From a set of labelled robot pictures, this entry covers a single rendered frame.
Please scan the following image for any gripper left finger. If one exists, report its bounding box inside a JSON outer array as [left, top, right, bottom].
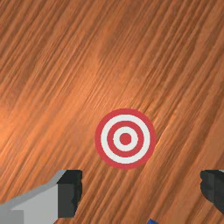
[[0, 169, 83, 224]]

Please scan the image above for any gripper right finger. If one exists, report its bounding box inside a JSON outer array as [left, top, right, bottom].
[[199, 169, 224, 215]]

